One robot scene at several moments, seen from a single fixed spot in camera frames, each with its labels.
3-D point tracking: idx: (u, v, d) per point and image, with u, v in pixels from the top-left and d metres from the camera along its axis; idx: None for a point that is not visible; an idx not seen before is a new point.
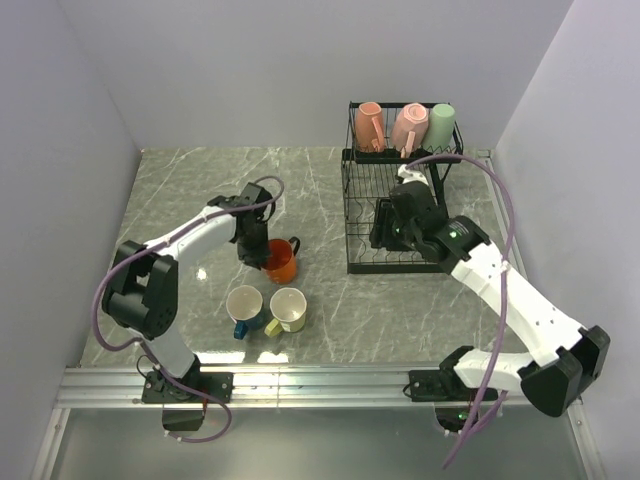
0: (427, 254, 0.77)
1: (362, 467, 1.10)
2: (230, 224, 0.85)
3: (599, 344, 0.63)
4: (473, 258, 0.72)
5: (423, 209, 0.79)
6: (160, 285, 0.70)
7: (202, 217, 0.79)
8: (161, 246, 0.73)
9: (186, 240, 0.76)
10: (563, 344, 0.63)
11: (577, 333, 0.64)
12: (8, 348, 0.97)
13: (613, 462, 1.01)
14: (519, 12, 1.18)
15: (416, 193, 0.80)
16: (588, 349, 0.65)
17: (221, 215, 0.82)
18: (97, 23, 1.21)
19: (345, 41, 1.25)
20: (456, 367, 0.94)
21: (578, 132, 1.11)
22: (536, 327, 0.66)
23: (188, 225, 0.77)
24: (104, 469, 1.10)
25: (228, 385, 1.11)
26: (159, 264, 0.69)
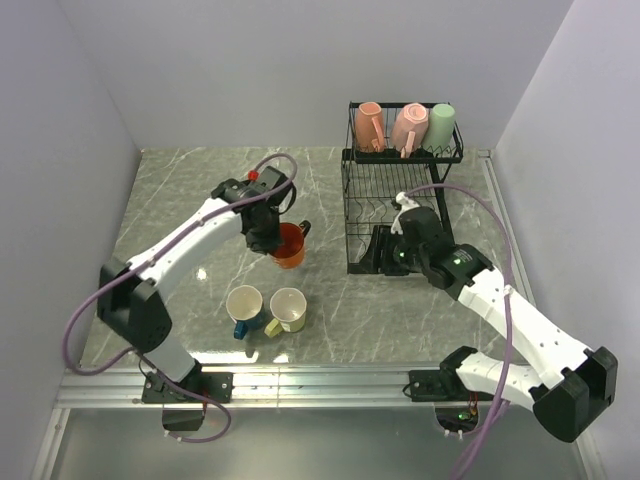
0: (435, 280, 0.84)
1: (362, 467, 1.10)
2: (234, 220, 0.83)
3: (606, 364, 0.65)
4: (477, 283, 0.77)
5: (432, 236, 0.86)
6: (145, 308, 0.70)
7: (196, 220, 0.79)
8: (144, 267, 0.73)
9: (174, 253, 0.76)
10: (568, 365, 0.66)
11: (582, 355, 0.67)
12: (8, 348, 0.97)
13: (613, 462, 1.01)
14: (519, 12, 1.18)
15: (425, 218, 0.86)
16: (595, 371, 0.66)
17: (219, 216, 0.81)
18: (97, 23, 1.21)
19: (345, 41, 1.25)
20: (458, 369, 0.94)
21: (578, 133, 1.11)
22: (541, 349, 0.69)
23: (174, 239, 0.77)
24: (104, 469, 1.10)
25: (228, 385, 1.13)
26: (139, 290, 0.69)
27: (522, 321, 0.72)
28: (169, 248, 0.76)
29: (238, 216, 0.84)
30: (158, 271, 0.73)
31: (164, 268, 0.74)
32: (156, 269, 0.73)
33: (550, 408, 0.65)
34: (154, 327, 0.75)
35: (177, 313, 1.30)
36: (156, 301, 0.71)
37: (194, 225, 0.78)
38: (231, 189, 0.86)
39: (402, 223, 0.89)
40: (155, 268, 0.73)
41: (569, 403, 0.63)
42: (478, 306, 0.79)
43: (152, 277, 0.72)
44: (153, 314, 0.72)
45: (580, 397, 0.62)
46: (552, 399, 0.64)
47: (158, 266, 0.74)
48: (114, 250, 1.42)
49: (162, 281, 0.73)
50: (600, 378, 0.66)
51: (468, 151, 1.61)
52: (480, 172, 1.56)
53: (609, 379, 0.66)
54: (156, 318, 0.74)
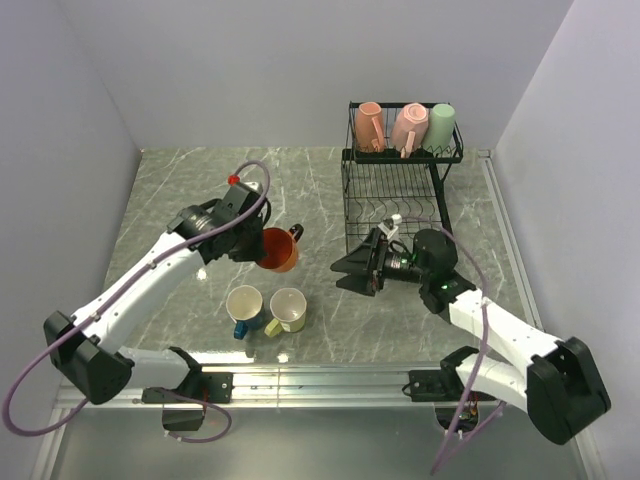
0: (427, 302, 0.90)
1: (362, 468, 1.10)
2: (194, 258, 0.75)
3: (574, 350, 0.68)
4: (459, 300, 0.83)
5: (438, 266, 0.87)
6: (90, 368, 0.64)
7: (147, 263, 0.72)
8: (88, 323, 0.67)
9: (122, 304, 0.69)
10: (538, 352, 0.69)
11: (554, 345, 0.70)
12: (8, 348, 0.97)
13: (613, 462, 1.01)
14: (519, 13, 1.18)
15: (439, 251, 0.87)
16: (568, 360, 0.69)
17: (174, 256, 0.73)
18: (97, 24, 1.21)
19: (345, 41, 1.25)
20: (457, 368, 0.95)
21: (578, 134, 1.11)
22: (513, 343, 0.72)
23: (121, 289, 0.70)
24: (104, 470, 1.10)
25: (228, 385, 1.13)
26: (83, 350, 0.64)
27: (495, 322, 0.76)
28: (115, 299, 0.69)
29: (196, 252, 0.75)
30: (103, 328, 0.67)
31: (109, 323, 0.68)
32: (101, 324, 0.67)
33: (536, 404, 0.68)
34: (113, 379, 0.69)
35: (177, 313, 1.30)
36: (103, 359, 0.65)
37: (145, 268, 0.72)
38: (190, 220, 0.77)
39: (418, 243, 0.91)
40: (99, 324, 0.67)
41: (542, 388, 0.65)
42: (465, 323, 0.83)
43: (96, 335, 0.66)
44: (104, 371, 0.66)
45: (548, 378, 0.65)
46: (533, 391, 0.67)
47: (103, 321, 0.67)
48: (114, 250, 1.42)
49: (108, 337, 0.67)
50: (577, 369, 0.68)
51: (468, 151, 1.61)
52: (480, 172, 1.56)
53: (585, 367, 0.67)
54: (112, 372, 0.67)
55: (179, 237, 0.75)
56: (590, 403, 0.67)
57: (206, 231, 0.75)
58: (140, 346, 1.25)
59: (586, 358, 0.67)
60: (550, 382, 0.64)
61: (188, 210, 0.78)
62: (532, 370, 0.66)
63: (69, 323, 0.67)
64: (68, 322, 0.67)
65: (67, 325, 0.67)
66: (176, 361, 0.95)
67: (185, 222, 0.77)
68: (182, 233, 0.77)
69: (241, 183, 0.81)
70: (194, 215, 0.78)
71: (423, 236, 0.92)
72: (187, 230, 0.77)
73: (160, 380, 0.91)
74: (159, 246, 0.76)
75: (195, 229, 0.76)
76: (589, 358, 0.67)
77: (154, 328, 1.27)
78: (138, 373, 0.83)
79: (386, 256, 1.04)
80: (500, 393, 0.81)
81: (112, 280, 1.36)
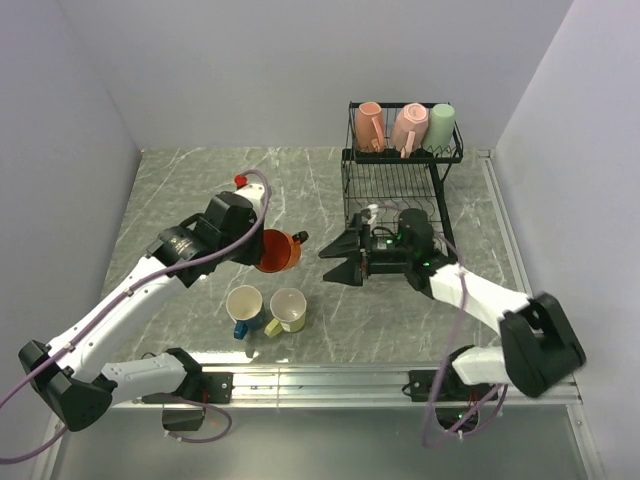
0: (410, 280, 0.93)
1: (362, 468, 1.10)
2: (173, 283, 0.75)
3: (544, 303, 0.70)
4: (439, 273, 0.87)
5: (423, 244, 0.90)
6: (63, 400, 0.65)
7: (124, 291, 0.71)
8: (62, 355, 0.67)
9: (97, 334, 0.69)
10: (510, 307, 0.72)
11: (525, 301, 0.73)
12: (8, 347, 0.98)
13: (613, 463, 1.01)
14: (519, 12, 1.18)
15: (423, 230, 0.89)
16: (541, 314, 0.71)
17: (151, 283, 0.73)
18: (97, 24, 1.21)
19: (345, 41, 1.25)
20: (453, 363, 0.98)
21: (578, 135, 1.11)
22: (487, 302, 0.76)
23: (96, 318, 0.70)
24: (104, 470, 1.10)
25: (228, 385, 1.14)
26: (56, 383, 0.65)
27: (472, 286, 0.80)
28: (91, 329, 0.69)
29: (174, 279, 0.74)
30: (76, 358, 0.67)
31: (83, 353, 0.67)
32: (75, 355, 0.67)
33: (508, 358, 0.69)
34: (91, 405, 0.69)
35: (177, 313, 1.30)
36: (77, 391, 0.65)
37: (121, 296, 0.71)
38: (169, 243, 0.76)
39: (401, 222, 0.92)
40: (73, 354, 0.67)
41: (509, 336, 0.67)
42: (445, 295, 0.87)
43: (69, 366, 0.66)
44: (78, 401, 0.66)
45: (514, 325, 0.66)
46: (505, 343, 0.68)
47: (77, 351, 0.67)
48: (114, 250, 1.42)
49: (83, 367, 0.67)
50: (549, 321, 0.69)
51: (468, 151, 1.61)
52: (480, 172, 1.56)
53: (557, 319, 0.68)
54: (87, 401, 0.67)
55: (158, 262, 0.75)
56: (564, 355, 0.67)
57: (186, 255, 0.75)
58: (140, 346, 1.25)
59: (556, 311, 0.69)
60: (520, 333, 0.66)
61: (168, 231, 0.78)
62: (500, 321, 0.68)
63: (43, 353, 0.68)
64: (42, 354, 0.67)
65: (42, 356, 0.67)
66: (165, 367, 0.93)
67: (165, 244, 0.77)
68: (162, 256, 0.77)
69: (222, 195, 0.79)
70: (175, 237, 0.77)
71: (406, 215, 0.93)
72: (167, 253, 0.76)
73: (159, 384, 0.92)
74: (138, 271, 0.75)
75: (175, 253, 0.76)
76: (559, 310, 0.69)
77: (154, 328, 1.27)
78: (126, 388, 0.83)
79: (372, 240, 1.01)
80: (488, 373, 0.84)
81: (112, 281, 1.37)
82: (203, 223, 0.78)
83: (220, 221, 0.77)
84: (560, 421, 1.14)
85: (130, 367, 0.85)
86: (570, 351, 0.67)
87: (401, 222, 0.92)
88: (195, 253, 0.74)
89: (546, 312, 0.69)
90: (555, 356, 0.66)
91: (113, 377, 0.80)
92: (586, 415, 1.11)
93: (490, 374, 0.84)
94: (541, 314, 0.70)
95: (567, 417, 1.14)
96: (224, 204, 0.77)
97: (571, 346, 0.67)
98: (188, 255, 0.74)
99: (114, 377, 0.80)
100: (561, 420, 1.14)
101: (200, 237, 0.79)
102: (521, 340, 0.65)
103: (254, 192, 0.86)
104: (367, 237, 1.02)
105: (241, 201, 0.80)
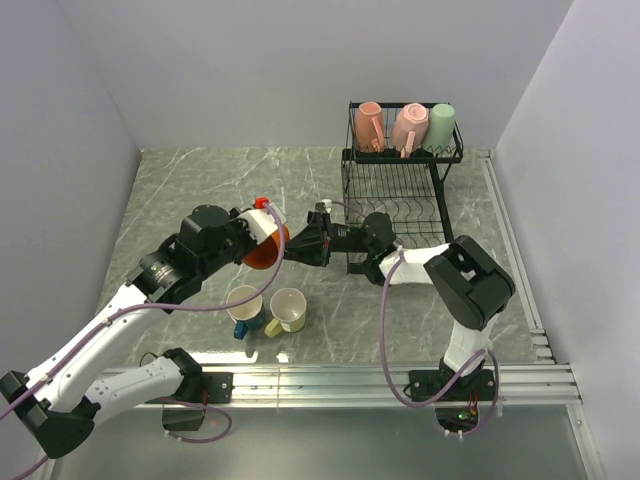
0: (368, 272, 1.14)
1: (361, 467, 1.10)
2: (150, 314, 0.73)
3: (459, 241, 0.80)
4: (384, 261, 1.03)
5: (387, 248, 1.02)
6: (41, 432, 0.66)
7: (102, 321, 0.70)
8: (39, 387, 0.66)
9: (75, 365, 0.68)
10: (437, 250, 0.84)
11: (447, 246, 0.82)
12: (9, 347, 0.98)
13: (613, 463, 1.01)
14: (520, 11, 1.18)
15: (387, 237, 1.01)
16: (460, 252, 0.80)
17: (130, 312, 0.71)
18: (96, 23, 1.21)
19: (345, 40, 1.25)
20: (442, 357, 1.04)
21: (578, 137, 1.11)
22: (419, 260, 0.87)
23: (73, 349, 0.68)
24: (103, 470, 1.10)
25: (228, 385, 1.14)
26: (34, 417, 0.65)
27: (409, 254, 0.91)
28: (68, 360, 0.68)
29: (154, 308, 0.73)
30: (53, 390, 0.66)
31: (61, 385, 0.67)
32: (52, 387, 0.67)
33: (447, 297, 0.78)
34: (72, 432, 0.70)
35: (177, 312, 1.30)
36: (54, 423, 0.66)
37: (100, 327, 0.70)
38: (149, 270, 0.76)
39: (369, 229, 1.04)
40: (51, 386, 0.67)
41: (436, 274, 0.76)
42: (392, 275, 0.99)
43: (46, 398, 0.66)
44: (58, 429, 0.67)
45: (436, 264, 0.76)
46: (438, 283, 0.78)
47: (54, 383, 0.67)
48: (114, 250, 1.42)
49: (60, 399, 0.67)
50: (470, 255, 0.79)
51: (468, 151, 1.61)
52: (480, 172, 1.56)
53: (472, 251, 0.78)
54: (66, 430, 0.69)
55: (137, 290, 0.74)
56: (489, 280, 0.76)
57: (166, 283, 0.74)
58: (140, 347, 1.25)
59: (469, 244, 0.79)
60: (440, 268, 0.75)
61: (149, 258, 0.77)
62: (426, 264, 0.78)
63: (22, 385, 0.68)
64: (21, 385, 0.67)
65: (20, 388, 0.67)
66: (159, 375, 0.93)
67: (145, 272, 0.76)
68: (143, 283, 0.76)
69: (192, 215, 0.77)
70: (155, 264, 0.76)
71: (372, 221, 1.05)
72: (147, 280, 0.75)
73: (153, 393, 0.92)
74: (119, 299, 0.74)
75: (155, 280, 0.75)
76: (471, 244, 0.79)
77: (154, 329, 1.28)
78: (117, 404, 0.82)
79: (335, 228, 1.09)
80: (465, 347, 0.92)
81: (112, 281, 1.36)
82: (180, 244, 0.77)
83: (195, 244, 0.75)
84: (560, 421, 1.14)
85: (118, 382, 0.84)
86: (495, 277, 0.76)
87: (367, 228, 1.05)
88: (175, 280, 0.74)
89: (465, 250, 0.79)
90: (482, 284, 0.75)
91: (97, 398, 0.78)
92: (586, 415, 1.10)
93: (465, 345, 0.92)
94: (464, 254, 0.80)
95: (567, 417, 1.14)
96: (195, 225, 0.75)
97: (493, 273, 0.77)
98: (167, 283, 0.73)
99: (98, 398, 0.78)
100: (561, 419, 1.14)
101: (180, 259, 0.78)
102: (444, 275, 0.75)
103: (267, 225, 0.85)
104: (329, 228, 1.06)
105: (213, 218, 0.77)
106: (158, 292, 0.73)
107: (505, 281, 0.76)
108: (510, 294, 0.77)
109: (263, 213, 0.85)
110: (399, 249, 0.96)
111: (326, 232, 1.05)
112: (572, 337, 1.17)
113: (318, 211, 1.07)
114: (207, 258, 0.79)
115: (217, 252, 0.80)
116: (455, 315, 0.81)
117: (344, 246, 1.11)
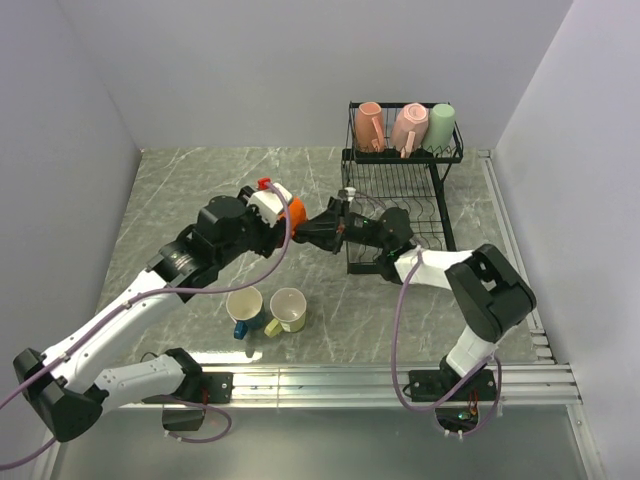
0: (381, 270, 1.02)
1: (361, 467, 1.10)
2: (170, 299, 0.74)
3: (483, 251, 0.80)
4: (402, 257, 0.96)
5: (403, 247, 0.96)
6: (56, 410, 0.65)
7: (122, 303, 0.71)
8: (57, 364, 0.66)
9: (93, 344, 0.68)
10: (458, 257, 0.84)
11: (470, 254, 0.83)
12: (8, 347, 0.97)
13: (613, 463, 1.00)
14: (520, 11, 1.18)
15: (404, 233, 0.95)
16: (483, 263, 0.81)
17: (149, 297, 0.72)
18: (96, 23, 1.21)
19: (345, 40, 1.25)
20: (446, 357, 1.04)
21: (578, 136, 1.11)
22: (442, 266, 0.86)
23: (93, 328, 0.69)
24: (102, 470, 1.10)
25: (228, 385, 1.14)
26: (49, 393, 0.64)
27: (430, 257, 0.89)
28: (87, 339, 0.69)
29: (173, 294, 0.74)
30: (71, 368, 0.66)
31: (78, 364, 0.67)
32: (69, 365, 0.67)
33: (466, 306, 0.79)
34: (81, 415, 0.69)
35: (178, 313, 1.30)
36: (68, 402, 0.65)
37: (119, 308, 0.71)
38: (169, 258, 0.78)
39: (386, 224, 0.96)
40: (68, 364, 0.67)
41: (460, 283, 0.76)
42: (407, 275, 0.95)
43: (63, 376, 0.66)
44: (71, 411, 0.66)
45: (459, 272, 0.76)
46: (458, 291, 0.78)
47: (72, 361, 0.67)
48: (114, 250, 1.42)
49: (76, 378, 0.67)
50: (494, 267, 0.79)
51: (468, 151, 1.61)
52: (480, 172, 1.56)
53: (498, 263, 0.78)
54: (77, 412, 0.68)
55: (157, 277, 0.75)
56: (510, 293, 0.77)
57: (185, 271, 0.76)
58: (140, 346, 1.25)
59: (495, 256, 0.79)
60: (464, 277, 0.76)
61: (169, 247, 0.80)
62: (449, 271, 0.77)
63: (38, 362, 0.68)
64: (37, 361, 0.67)
65: (36, 365, 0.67)
66: (162, 371, 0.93)
67: (165, 260, 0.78)
68: (162, 271, 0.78)
69: (209, 207, 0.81)
70: (175, 253, 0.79)
71: (390, 216, 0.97)
72: (166, 268, 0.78)
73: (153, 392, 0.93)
74: (137, 284, 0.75)
75: (175, 268, 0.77)
76: (496, 255, 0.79)
77: (154, 329, 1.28)
78: (122, 394, 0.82)
79: (351, 216, 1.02)
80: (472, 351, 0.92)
81: (112, 281, 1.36)
82: (197, 235, 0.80)
83: (211, 234, 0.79)
84: (560, 421, 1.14)
85: (123, 372, 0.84)
86: (516, 290, 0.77)
87: (384, 223, 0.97)
88: (194, 269, 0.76)
89: (490, 261, 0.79)
90: (504, 297, 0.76)
91: (105, 386, 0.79)
92: (586, 415, 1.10)
93: (472, 350, 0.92)
94: (487, 264, 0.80)
95: (567, 418, 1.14)
96: (211, 216, 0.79)
97: (516, 286, 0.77)
98: (187, 271, 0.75)
99: (105, 386, 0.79)
100: (561, 419, 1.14)
101: (197, 250, 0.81)
102: (468, 284, 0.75)
103: (274, 203, 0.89)
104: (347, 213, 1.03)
105: (229, 210, 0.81)
106: (177, 279, 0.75)
107: (525, 294, 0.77)
108: (529, 308, 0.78)
109: (268, 193, 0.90)
110: (417, 249, 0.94)
111: (343, 219, 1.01)
112: (572, 337, 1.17)
113: (338, 198, 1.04)
114: (223, 248, 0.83)
115: (233, 242, 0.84)
116: (472, 323, 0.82)
117: (358, 236, 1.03)
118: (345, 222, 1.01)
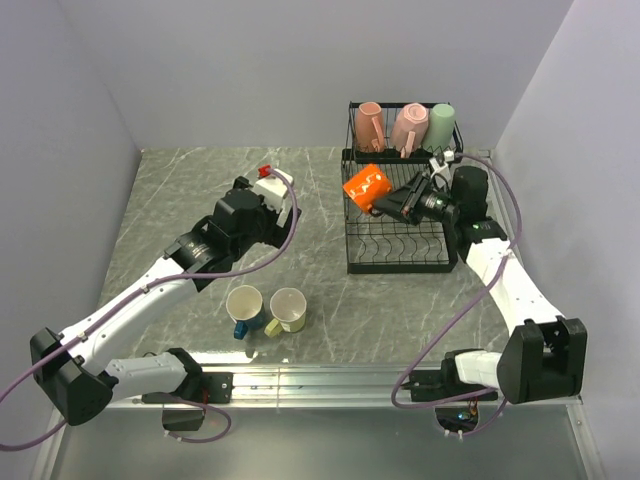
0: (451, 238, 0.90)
1: (360, 467, 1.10)
2: (187, 286, 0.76)
3: (571, 330, 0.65)
4: (484, 243, 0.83)
5: (473, 197, 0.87)
6: (71, 390, 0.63)
7: (141, 287, 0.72)
8: (74, 344, 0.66)
9: (112, 326, 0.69)
10: (533, 316, 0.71)
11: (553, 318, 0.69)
12: (9, 348, 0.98)
13: (613, 463, 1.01)
14: (520, 12, 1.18)
15: (477, 183, 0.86)
16: (558, 331, 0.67)
17: (167, 282, 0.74)
18: (96, 24, 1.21)
19: (345, 40, 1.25)
20: (455, 356, 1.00)
21: (579, 136, 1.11)
22: (515, 301, 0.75)
23: (113, 308, 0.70)
24: (102, 470, 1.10)
25: (228, 385, 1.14)
26: (66, 371, 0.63)
27: (509, 278, 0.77)
28: (106, 320, 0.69)
29: (190, 281, 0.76)
30: (88, 348, 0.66)
31: (96, 344, 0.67)
32: (87, 345, 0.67)
33: (508, 361, 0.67)
34: (93, 399, 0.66)
35: (177, 313, 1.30)
36: (84, 382, 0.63)
37: (137, 292, 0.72)
38: (186, 247, 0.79)
39: (458, 174, 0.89)
40: (86, 345, 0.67)
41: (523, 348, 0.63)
42: (478, 268, 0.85)
43: (80, 355, 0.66)
44: (86, 392, 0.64)
45: (530, 341, 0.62)
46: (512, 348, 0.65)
47: (89, 342, 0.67)
48: (114, 250, 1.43)
49: (93, 358, 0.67)
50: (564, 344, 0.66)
51: (468, 151, 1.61)
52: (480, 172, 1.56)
53: (576, 348, 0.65)
54: (91, 394, 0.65)
55: (174, 265, 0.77)
56: (560, 379, 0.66)
57: (201, 260, 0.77)
58: (140, 346, 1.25)
59: (580, 341, 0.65)
60: (531, 349, 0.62)
61: (185, 236, 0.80)
62: (518, 331, 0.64)
63: (56, 341, 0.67)
64: (54, 341, 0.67)
65: (54, 344, 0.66)
66: (166, 367, 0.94)
67: (182, 247, 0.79)
68: (179, 258, 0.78)
69: (227, 197, 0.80)
70: (192, 241, 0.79)
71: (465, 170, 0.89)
72: (183, 256, 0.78)
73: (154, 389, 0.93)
74: (155, 270, 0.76)
75: (191, 257, 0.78)
76: (583, 341, 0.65)
77: (154, 329, 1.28)
78: (128, 385, 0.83)
79: (425, 192, 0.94)
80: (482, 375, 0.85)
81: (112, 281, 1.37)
82: (213, 226, 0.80)
83: (227, 225, 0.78)
84: (560, 421, 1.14)
85: (130, 364, 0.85)
86: (567, 378, 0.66)
87: (459, 178, 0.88)
88: (210, 258, 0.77)
89: (568, 339, 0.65)
90: (550, 378, 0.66)
91: (114, 373, 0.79)
92: (587, 415, 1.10)
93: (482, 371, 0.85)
94: (562, 336, 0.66)
95: (567, 417, 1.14)
96: (228, 208, 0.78)
97: (569, 376, 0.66)
98: (203, 260, 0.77)
99: (115, 373, 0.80)
100: (561, 419, 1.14)
101: (213, 240, 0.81)
102: (528, 356, 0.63)
103: (277, 188, 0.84)
104: (423, 187, 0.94)
105: (246, 201, 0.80)
106: (194, 267, 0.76)
107: (571, 386, 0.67)
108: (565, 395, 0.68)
109: (269, 179, 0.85)
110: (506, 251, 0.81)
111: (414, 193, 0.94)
112: None
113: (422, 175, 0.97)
114: (238, 240, 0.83)
115: (248, 233, 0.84)
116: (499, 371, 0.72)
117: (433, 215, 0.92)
118: (411, 202, 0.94)
